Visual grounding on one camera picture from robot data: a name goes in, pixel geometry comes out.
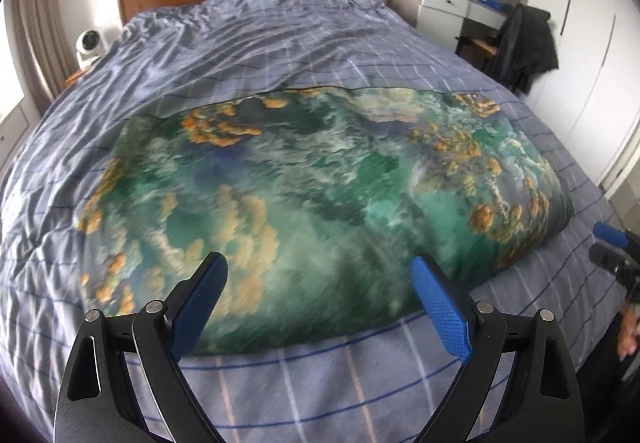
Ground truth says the beige curtain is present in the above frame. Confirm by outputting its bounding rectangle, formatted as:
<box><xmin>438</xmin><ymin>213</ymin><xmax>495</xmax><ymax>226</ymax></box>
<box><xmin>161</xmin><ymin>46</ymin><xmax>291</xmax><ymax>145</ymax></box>
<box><xmin>10</xmin><ymin>0</ymin><xmax>76</xmax><ymax>106</ymax></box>

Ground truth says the blue checked duvet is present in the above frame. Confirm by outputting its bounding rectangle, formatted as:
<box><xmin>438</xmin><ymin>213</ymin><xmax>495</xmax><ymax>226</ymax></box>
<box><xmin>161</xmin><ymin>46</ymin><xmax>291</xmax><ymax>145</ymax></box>
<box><xmin>0</xmin><ymin>0</ymin><xmax>621</xmax><ymax>443</ymax></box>

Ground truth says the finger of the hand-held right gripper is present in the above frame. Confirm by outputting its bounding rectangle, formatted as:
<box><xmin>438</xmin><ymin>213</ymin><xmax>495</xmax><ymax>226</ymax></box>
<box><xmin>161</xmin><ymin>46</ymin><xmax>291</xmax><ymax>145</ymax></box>
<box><xmin>594</xmin><ymin>223</ymin><xmax>631</xmax><ymax>249</ymax></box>

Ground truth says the white wardrobe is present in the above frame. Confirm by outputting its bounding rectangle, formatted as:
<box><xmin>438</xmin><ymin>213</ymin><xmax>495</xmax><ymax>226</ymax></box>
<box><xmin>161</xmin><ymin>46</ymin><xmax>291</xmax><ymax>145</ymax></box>
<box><xmin>520</xmin><ymin>0</ymin><xmax>640</xmax><ymax>188</ymax></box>

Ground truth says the wooden chair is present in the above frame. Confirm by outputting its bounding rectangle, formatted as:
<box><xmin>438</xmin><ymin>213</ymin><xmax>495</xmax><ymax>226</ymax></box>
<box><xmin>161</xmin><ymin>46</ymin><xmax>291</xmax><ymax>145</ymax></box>
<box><xmin>455</xmin><ymin>34</ymin><xmax>501</xmax><ymax>68</ymax></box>

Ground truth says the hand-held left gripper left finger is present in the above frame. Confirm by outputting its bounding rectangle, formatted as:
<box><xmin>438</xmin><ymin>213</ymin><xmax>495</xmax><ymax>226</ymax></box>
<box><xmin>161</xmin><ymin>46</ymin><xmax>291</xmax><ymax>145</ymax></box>
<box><xmin>52</xmin><ymin>252</ymin><xmax>228</xmax><ymax>443</ymax></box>

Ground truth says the wooden nightstand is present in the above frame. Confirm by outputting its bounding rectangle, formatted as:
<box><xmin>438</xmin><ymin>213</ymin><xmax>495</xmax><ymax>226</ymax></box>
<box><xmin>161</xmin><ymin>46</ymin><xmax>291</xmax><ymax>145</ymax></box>
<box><xmin>64</xmin><ymin>65</ymin><xmax>96</xmax><ymax>86</ymax></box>

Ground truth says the white desk with drawers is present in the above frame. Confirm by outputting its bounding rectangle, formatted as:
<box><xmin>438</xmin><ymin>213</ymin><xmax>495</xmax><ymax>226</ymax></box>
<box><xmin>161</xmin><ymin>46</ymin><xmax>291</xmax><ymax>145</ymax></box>
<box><xmin>389</xmin><ymin>0</ymin><xmax>516</xmax><ymax>41</ymax></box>

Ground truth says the white round camera device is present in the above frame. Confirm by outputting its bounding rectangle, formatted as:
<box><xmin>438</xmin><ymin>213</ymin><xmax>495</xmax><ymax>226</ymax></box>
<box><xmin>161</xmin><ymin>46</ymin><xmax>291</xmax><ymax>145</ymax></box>
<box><xmin>75</xmin><ymin>29</ymin><xmax>108</xmax><ymax>68</ymax></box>

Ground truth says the black jacket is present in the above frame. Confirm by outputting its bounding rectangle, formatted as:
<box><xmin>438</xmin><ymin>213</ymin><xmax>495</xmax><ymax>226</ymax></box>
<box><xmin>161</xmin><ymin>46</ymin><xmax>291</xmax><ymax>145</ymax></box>
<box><xmin>482</xmin><ymin>3</ymin><xmax>558</xmax><ymax>94</ymax></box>

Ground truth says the person's right hand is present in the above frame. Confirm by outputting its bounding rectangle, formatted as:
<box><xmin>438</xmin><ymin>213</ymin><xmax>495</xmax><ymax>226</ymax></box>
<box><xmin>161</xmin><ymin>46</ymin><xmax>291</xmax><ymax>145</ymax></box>
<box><xmin>617</xmin><ymin>308</ymin><xmax>640</xmax><ymax>359</ymax></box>

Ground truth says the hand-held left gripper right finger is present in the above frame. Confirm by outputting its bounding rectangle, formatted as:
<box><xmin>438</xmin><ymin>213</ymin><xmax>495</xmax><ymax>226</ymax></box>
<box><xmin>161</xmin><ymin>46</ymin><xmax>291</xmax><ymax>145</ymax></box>
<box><xmin>410</xmin><ymin>254</ymin><xmax>586</xmax><ymax>443</ymax></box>

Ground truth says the green orange patterned pillow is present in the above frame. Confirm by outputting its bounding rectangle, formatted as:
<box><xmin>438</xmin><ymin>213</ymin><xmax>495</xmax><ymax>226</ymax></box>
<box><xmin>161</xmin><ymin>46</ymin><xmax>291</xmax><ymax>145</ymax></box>
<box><xmin>75</xmin><ymin>84</ymin><xmax>575</xmax><ymax>356</ymax></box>

